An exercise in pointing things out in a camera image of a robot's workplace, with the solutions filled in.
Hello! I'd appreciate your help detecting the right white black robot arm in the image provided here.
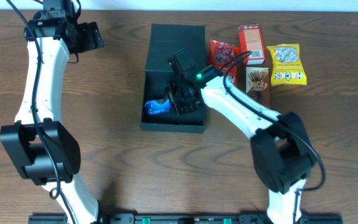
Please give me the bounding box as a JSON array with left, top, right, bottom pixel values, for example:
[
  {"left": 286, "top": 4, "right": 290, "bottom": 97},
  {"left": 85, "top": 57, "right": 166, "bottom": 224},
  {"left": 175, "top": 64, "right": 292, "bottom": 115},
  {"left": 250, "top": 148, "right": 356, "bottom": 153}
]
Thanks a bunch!
[{"left": 166, "top": 49, "right": 322, "bottom": 223}]

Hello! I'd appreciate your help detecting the red cardboard snack box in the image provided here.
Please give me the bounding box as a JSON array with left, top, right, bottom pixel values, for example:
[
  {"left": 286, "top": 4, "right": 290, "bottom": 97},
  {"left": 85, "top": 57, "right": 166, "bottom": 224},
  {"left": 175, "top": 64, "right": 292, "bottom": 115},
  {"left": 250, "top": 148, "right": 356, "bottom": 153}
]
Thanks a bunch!
[{"left": 238, "top": 24, "right": 267, "bottom": 65}]

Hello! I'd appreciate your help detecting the red Hacks candy bag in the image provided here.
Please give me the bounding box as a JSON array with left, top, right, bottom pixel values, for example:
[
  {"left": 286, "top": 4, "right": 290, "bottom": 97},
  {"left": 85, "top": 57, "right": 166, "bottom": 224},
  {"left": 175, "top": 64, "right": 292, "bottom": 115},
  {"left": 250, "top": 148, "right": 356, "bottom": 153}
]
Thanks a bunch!
[{"left": 209, "top": 40, "right": 241, "bottom": 74}]

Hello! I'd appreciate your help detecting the black gift box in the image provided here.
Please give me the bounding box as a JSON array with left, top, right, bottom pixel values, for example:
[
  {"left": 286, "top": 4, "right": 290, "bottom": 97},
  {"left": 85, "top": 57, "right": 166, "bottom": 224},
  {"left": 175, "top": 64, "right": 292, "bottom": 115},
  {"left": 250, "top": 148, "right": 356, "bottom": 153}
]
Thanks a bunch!
[{"left": 140, "top": 24, "right": 208, "bottom": 133}]

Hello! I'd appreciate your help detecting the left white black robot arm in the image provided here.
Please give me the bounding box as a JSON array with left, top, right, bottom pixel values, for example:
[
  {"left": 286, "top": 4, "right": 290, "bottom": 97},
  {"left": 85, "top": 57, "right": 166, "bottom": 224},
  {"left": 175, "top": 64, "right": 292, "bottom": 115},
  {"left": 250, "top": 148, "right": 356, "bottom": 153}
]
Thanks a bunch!
[{"left": 0, "top": 0, "right": 109, "bottom": 223}]

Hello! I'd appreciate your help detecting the blue Oreo cookie pack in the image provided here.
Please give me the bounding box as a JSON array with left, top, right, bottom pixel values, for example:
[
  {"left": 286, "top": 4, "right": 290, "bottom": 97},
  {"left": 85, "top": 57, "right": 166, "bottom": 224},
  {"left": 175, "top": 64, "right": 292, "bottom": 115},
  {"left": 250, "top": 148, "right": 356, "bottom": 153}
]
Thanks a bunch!
[{"left": 144, "top": 98, "right": 171, "bottom": 115}]

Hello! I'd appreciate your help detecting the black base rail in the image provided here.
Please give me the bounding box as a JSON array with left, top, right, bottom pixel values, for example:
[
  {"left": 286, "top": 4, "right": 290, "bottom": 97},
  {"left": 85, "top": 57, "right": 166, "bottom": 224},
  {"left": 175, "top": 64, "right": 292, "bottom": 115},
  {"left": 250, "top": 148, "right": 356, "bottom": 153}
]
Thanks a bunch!
[{"left": 28, "top": 212, "right": 344, "bottom": 224}]

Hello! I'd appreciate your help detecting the yellow Hacks candy bag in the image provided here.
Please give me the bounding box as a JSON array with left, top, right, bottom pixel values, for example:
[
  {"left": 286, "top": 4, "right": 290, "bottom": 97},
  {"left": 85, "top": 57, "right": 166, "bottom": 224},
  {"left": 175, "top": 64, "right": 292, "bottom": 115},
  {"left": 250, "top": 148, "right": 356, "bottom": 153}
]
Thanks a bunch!
[{"left": 267, "top": 44, "right": 307, "bottom": 86}]

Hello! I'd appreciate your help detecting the brown Pocky box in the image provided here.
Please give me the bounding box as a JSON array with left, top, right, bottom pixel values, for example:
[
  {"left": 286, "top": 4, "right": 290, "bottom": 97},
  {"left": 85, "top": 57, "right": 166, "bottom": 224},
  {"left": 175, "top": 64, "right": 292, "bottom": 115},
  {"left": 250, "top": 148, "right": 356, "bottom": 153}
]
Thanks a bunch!
[{"left": 246, "top": 67, "right": 270, "bottom": 108}]

